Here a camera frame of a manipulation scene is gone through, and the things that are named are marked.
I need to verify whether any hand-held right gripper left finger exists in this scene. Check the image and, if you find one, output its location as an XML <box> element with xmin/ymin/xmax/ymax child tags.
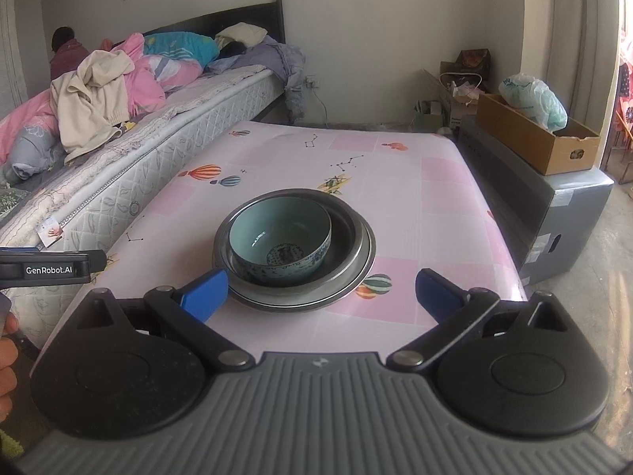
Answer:
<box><xmin>76</xmin><ymin>269</ymin><xmax>254</xmax><ymax>370</ymax></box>

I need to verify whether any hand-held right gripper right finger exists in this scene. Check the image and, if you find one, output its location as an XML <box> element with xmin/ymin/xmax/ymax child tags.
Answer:
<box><xmin>388</xmin><ymin>268</ymin><xmax>569</xmax><ymax>372</ymax></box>

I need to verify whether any large steel bowl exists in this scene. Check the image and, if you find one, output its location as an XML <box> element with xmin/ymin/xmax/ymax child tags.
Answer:
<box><xmin>212</xmin><ymin>198</ymin><xmax>377</xmax><ymax>314</ymax></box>

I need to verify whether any teal ceramic bowl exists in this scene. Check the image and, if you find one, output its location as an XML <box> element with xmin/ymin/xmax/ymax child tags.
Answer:
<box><xmin>228</xmin><ymin>196</ymin><xmax>332</xmax><ymax>287</ymax></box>

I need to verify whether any person's left hand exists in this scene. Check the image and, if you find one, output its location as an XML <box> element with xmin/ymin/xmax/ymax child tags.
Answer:
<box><xmin>0</xmin><ymin>313</ymin><xmax>21</xmax><ymax>422</ymax></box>

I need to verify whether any mattress label tag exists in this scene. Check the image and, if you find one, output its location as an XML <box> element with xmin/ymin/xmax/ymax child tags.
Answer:
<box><xmin>36</xmin><ymin>217</ymin><xmax>68</xmax><ymax>249</ymax></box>

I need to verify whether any green leaf-print cloth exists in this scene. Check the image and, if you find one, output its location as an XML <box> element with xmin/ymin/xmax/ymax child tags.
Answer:
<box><xmin>0</xmin><ymin>185</ymin><xmax>31</xmax><ymax>222</ymax></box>

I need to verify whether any grey floral quilt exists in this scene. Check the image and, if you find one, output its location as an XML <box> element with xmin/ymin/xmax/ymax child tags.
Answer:
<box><xmin>2</xmin><ymin>131</ymin><xmax>65</xmax><ymax>187</ymax></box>

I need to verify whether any white quilted mattress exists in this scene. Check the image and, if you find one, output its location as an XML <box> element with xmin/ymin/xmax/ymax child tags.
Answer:
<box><xmin>0</xmin><ymin>66</ymin><xmax>288</xmax><ymax>353</ymax></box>

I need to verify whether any large grey box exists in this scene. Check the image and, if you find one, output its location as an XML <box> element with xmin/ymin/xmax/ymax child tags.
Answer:
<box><xmin>457</xmin><ymin>114</ymin><xmax>615</xmax><ymax>286</ymax></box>

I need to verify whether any cream garment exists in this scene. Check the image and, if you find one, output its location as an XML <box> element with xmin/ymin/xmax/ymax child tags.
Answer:
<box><xmin>49</xmin><ymin>50</ymin><xmax>136</xmax><ymax>164</ymax></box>

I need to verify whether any green paper bag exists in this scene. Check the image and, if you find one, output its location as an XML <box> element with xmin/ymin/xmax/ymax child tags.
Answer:
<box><xmin>414</xmin><ymin>98</ymin><xmax>447</xmax><ymax>133</ymax></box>

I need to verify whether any long brown cardboard box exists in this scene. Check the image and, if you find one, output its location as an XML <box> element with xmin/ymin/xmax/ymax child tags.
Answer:
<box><xmin>475</xmin><ymin>92</ymin><xmax>602</xmax><ymax>177</ymax></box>

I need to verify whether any pile of clothes and bedding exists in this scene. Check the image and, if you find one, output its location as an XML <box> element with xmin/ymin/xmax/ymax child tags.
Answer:
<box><xmin>0</xmin><ymin>32</ymin><xmax>205</xmax><ymax>160</ymax></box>

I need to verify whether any cardboard box of clutter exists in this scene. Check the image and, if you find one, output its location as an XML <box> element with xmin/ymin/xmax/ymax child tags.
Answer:
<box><xmin>438</xmin><ymin>60</ymin><xmax>484</xmax><ymax>130</ymax></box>

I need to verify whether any green-white plastic bag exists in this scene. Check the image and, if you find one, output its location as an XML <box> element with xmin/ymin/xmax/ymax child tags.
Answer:
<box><xmin>498</xmin><ymin>72</ymin><xmax>569</xmax><ymax>135</ymax></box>

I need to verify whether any teal quilt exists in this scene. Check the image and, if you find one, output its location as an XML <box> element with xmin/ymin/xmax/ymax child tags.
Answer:
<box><xmin>143</xmin><ymin>30</ymin><xmax>221</xmax><ymax>68</ymax></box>

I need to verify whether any dark gift bag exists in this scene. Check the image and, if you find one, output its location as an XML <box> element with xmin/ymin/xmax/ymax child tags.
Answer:
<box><xmin>454</xmin><ymin>48</ymin><xmax>492</xmax><ymax>83</ymax></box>

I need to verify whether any white wardrobe door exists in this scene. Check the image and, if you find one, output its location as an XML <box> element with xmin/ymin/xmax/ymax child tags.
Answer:
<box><xmin>0</xmin><ymin>0</ymin><xmax>28</xmax><ymax>120</ymax></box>

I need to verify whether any purple-grey cloth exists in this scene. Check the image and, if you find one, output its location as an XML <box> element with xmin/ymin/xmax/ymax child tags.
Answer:
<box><xmin>205</xmin><ymin>34</ymin><xmax>308</xmax><ymax>123</ymax></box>

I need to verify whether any cream pillow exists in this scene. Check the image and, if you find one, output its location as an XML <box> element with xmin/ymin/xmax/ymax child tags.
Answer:
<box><xmin>214</xmin><ymin>22</ymin><xmax>268</xmax><ymax>51</ymax></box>

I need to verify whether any pink floral cloth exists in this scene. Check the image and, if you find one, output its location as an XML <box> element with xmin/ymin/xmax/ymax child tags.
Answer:
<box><xmin>618</xmin><ymin>34</ymin><xmax>633</xmax><ymax>150</ymax></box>

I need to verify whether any white power cable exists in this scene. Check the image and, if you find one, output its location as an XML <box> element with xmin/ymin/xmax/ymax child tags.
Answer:
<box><xmin>313</xmin><ymin>89</ymin><xmax>330</xmax><ymax>125</ymax></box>

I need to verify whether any black bed frame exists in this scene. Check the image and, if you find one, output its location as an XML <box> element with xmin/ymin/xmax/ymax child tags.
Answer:
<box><xmin>140</xmin><ymin>0</ymin><xmax>288</xmax><ymax>125</ymax></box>

